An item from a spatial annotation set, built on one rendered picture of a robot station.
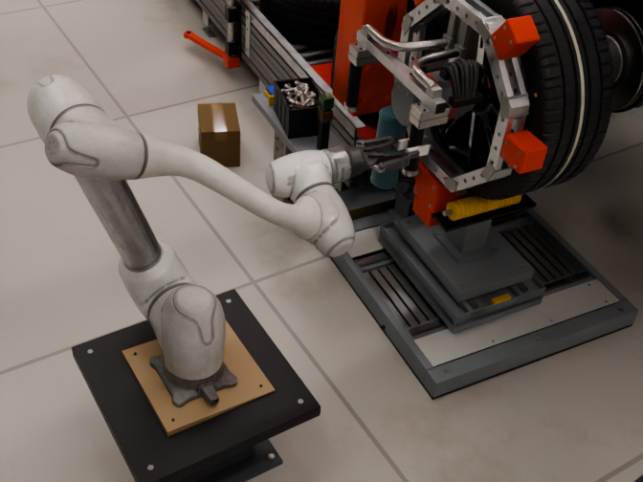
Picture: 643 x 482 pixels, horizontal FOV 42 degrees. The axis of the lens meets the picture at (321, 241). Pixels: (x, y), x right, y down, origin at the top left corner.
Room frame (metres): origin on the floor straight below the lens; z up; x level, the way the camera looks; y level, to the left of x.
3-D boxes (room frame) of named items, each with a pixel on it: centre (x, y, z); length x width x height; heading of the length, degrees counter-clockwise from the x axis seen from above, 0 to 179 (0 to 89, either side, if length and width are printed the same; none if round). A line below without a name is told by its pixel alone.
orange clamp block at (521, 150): (1.81, -0.50, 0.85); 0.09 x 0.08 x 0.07; 30
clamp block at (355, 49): (2.13, -0.08, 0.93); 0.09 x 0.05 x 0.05; 120
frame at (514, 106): (2.09, -0.34, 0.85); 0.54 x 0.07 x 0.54; 30
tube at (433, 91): (1.94, -0.28, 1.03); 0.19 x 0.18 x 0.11; 120
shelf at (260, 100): (2.50, 0.12, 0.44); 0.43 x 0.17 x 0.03; 30
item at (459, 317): (2.18, -0.48, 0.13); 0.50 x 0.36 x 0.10; 30
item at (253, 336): (1.43, 0.31, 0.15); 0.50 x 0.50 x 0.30; 35
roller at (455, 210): (2.03, -0.49, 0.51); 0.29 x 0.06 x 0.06; 120
